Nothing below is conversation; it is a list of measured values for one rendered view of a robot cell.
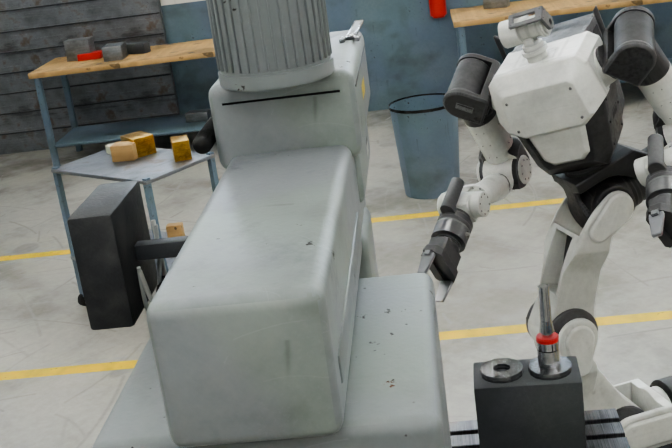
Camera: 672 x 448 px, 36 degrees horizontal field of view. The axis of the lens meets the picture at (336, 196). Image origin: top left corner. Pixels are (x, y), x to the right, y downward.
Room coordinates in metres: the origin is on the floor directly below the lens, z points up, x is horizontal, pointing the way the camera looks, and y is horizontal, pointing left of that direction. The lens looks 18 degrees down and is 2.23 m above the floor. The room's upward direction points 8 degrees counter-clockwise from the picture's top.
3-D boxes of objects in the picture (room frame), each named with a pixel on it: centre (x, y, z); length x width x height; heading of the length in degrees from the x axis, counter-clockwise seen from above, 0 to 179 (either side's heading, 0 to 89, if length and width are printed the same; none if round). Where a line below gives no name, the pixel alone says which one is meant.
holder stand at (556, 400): (1.97, -0.34, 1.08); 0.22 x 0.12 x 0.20; 81
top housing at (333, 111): (2.02, 0.05, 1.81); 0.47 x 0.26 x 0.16; 174
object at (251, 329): (1.54, 0.10, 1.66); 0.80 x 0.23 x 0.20; 174
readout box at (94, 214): (1.78, 0.41, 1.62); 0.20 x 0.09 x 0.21; 174
